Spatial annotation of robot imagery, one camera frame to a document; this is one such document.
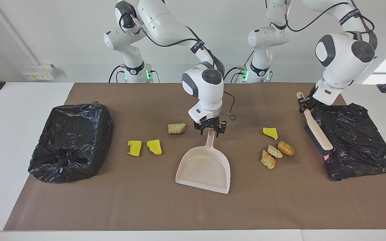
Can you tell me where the beige handled black bristle brush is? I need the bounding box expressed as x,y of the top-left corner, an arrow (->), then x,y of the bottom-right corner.
296,92 -> 335,158

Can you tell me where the beige plastic dustpan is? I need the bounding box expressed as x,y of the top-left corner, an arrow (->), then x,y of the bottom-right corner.
175,129 -> 231,194

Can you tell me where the yellow sponge wedge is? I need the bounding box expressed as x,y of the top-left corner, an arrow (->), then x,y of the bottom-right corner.
263,127 -> 279,141

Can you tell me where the brown bread roll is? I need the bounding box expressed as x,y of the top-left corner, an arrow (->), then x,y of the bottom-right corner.
277,141 -> 296,157

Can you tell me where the yellow sponge chunk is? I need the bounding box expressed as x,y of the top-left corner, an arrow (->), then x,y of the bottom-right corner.
146,139 -> 163,156

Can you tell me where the pale dumpling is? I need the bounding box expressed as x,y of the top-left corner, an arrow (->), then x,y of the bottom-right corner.
267,145 -> 283,159

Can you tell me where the orange striped croissant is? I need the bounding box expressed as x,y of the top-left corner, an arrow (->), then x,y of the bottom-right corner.
260,149 -> 276,170

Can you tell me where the notched yellow sponge piece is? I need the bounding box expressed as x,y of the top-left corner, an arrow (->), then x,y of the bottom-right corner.
127,140 -> 142,157

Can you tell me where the black plastic trash bag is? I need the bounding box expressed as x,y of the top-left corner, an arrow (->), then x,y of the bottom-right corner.
309,103 -> 386,181
28,102 -> 115,184

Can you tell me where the brown paper table mat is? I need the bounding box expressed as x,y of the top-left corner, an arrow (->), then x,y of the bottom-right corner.
3,82 -> 386,231

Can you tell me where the black left base cable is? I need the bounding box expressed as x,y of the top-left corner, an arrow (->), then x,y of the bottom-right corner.
222,50 -> 254,83

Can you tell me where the black base cable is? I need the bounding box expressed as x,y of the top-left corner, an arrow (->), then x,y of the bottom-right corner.
109,65 -> 126,83
222,50 -> 254,83

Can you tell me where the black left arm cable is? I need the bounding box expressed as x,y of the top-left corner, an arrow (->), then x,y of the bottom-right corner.
265,0 -> 376,34

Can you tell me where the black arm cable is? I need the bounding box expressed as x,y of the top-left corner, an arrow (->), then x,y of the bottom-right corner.
119,12 -> 236,120
265,0 -> 376,34

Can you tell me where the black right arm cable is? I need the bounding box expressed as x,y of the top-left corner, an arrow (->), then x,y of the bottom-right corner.
119,12 -> 236,120

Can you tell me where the black right base cable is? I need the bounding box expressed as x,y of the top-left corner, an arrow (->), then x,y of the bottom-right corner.
109,65 -> 126,83

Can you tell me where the white wall socket box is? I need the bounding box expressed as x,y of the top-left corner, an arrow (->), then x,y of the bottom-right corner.
23,64 -> 57,80

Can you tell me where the white wall cable duct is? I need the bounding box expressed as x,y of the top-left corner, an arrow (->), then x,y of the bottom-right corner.
0,0 -> 41,66

